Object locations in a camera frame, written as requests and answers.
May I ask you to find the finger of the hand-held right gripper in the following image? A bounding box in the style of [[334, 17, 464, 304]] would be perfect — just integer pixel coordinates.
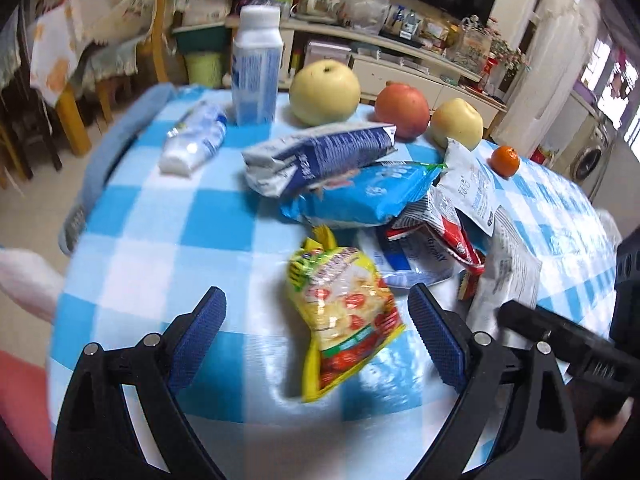
[[497, 300, 640, 418]]

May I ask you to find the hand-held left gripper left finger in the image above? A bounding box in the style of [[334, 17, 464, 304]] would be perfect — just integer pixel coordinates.
[[52, 286, 227, 480]]

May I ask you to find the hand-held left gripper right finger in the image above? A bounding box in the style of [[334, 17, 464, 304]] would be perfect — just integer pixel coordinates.
[[406, 283, 583, 480]]

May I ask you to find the yellow snack packet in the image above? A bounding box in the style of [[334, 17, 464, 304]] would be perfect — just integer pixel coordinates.
[[287, 225, 407, 404]]

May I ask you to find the white printed paper packet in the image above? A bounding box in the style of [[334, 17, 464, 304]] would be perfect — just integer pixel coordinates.
[[466, 205, 543, 333]]

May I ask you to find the pink plastic chair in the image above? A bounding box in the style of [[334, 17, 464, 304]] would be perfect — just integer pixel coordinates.
[[0, 350, 53, 480]]

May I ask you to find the person's right hand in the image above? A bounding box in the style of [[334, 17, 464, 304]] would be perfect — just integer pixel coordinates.
[[582, 402, 633, 451]]

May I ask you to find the white blue flat packet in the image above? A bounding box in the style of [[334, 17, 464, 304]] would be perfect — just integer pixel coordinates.
[[369, 230, 467, 289]]

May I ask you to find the blue checked tablecloth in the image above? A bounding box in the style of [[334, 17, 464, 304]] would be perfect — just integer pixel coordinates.
[[47, 85, 621, 480]]

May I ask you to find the red white wrapper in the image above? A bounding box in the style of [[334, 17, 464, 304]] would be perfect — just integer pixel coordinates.
[[384, 199, 487, 277]]

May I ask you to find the washing machine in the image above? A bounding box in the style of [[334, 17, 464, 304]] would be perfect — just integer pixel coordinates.
[[554, 95, 617, 198]]

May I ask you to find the white pouch with spout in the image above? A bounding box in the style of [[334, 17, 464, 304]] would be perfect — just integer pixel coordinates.
[[442, 139, 502, 237]]

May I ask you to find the blue cartoon snack packet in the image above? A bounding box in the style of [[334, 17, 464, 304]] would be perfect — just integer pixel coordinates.
[[280, 161, 447, 229]]

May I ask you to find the orange tangerine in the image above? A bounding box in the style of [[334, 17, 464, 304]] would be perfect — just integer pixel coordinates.
[[488, 145, 521, 179]]

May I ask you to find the grey white pillow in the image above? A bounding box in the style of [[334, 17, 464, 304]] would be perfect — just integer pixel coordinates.
[[0, 247, 67, 322]]

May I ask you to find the crushed white plastic bottle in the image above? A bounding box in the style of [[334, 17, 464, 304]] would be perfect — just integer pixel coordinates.
[[159, 100, 229, 177]]

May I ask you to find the purple basin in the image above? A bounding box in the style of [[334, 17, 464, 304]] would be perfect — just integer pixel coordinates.
[[570, 82, 603, 113]]

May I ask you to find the blue cushion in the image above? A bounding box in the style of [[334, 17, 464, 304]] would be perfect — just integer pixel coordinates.
[[58, 84, 175, 257]]

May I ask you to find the small yellow pear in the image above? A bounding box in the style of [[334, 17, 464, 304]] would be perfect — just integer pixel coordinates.
[[430, 98, 485, 152]]

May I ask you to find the flattened blue white carton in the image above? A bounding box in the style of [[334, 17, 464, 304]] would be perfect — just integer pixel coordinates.
[[242, 123, 398, 199]]

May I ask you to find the red apple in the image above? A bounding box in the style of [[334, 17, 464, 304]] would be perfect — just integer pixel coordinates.
[[374, 83, 431, 141]]

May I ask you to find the white covered floor air conditioner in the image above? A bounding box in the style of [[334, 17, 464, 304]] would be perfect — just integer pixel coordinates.
[[494, 0, 602, 161]]

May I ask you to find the light green bin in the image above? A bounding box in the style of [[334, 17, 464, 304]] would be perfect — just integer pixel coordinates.
[[183, 52, 224, 87]]

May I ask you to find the large yellow pear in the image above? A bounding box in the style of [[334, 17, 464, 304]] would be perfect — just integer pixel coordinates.
[[289, 59, 362, 127]]

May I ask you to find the upright white blue bottle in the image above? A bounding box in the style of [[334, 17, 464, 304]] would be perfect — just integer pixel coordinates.
[[231, 5, 284, 127]]

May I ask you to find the cream television cabinet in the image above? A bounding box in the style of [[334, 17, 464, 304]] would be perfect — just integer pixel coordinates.
[[225, 14, 507, 128]]

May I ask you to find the dark green basin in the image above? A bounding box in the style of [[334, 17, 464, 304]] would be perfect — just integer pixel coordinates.
[[172, 25, 232, 54]]

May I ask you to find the glass jar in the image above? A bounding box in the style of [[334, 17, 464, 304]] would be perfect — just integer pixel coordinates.
[[446, 16, 494, 67]]

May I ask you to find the dining table with printed cloth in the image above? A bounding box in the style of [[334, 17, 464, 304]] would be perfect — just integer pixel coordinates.
[[27, 0, 168, 157]]

